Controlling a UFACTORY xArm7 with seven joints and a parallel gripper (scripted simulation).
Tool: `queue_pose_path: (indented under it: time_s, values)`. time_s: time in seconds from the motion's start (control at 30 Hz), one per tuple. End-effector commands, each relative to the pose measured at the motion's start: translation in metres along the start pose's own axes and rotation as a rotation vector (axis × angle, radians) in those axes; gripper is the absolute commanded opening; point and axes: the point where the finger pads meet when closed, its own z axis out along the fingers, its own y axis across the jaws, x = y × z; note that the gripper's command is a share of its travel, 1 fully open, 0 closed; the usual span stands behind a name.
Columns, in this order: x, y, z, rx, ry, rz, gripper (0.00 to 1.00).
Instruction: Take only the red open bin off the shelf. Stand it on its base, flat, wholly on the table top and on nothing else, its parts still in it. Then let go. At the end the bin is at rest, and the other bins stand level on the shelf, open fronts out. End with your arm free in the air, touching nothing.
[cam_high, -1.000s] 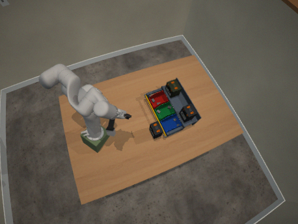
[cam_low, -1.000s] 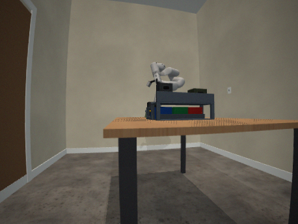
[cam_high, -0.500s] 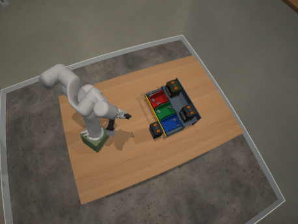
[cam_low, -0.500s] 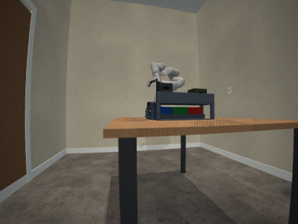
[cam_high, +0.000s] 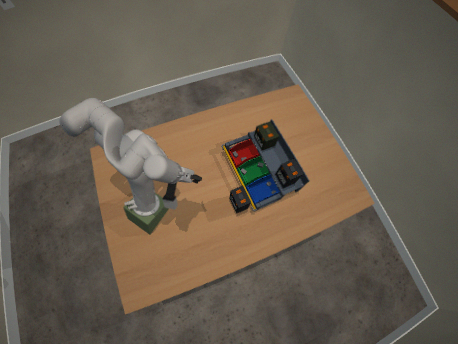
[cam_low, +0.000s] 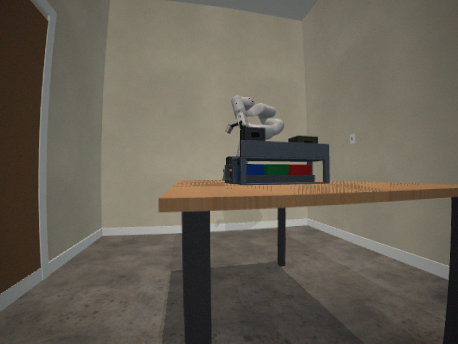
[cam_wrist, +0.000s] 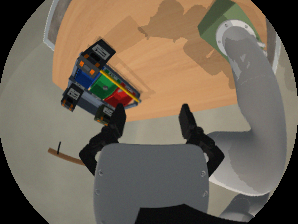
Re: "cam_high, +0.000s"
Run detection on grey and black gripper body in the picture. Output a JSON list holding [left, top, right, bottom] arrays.
[[177, 166, 194, 183]]

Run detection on blue open bin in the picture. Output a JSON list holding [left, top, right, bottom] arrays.
[[246, 174, 280, 205]]

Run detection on red bin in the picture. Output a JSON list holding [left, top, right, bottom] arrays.
[[228, 139, 260, 168]]

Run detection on green open bin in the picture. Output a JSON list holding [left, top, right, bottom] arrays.
[[237, 156, 270, 186]]

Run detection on grey metal shelf rack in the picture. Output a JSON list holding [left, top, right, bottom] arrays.
[[221, 119, 310, 211]]

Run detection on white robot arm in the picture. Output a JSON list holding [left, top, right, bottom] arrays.
[[59, 98, 185, 216]]

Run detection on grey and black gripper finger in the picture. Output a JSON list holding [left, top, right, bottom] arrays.
[[190, 174, 202, 184]]

